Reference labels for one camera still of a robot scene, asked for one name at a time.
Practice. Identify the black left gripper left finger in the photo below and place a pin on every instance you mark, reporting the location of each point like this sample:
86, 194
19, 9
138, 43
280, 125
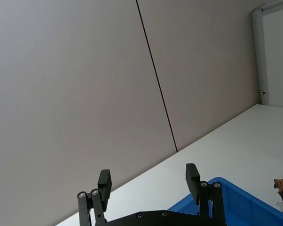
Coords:
104, 188

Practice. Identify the blue plastic bin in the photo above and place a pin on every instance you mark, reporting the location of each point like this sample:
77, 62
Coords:
245, 207

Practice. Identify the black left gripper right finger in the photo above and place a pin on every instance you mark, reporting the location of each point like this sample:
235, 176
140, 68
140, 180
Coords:
192, 183

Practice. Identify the grey metal door frame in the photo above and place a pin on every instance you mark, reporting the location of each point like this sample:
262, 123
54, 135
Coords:
257, 51

